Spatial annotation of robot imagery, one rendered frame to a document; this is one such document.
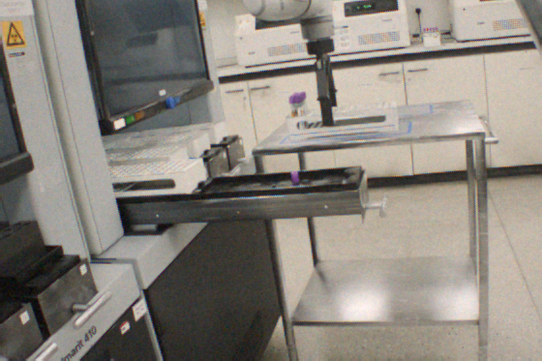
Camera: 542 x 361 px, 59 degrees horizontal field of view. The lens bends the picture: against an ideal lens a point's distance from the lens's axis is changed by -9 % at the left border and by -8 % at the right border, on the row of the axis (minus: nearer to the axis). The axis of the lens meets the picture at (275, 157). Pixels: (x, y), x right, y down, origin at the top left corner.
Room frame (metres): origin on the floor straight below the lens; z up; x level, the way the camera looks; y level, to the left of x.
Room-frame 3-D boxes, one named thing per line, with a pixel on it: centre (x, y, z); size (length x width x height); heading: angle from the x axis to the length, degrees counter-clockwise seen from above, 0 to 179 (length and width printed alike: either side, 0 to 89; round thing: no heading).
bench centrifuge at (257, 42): (3.67, -0.20, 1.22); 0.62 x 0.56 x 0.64; 162
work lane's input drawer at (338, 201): (1.06, 0.14, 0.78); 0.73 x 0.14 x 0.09; 73
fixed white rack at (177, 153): (1.29, 0.38, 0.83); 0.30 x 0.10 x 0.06; 73
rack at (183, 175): (1.11, 0.31, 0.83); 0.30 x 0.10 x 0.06; 73
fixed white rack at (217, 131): (1.58, 0.29, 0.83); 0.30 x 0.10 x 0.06; 73
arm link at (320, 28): (1.38, -0.16, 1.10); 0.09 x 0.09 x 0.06
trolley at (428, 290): (1.45, -0.30, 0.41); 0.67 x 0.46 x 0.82; 72
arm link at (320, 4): (1.37, -0.16, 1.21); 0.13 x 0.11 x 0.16; 137
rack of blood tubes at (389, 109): (1.37, -0.20, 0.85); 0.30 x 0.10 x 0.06; 74
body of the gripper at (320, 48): (1.38, -0.16, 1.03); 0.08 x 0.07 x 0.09; 164
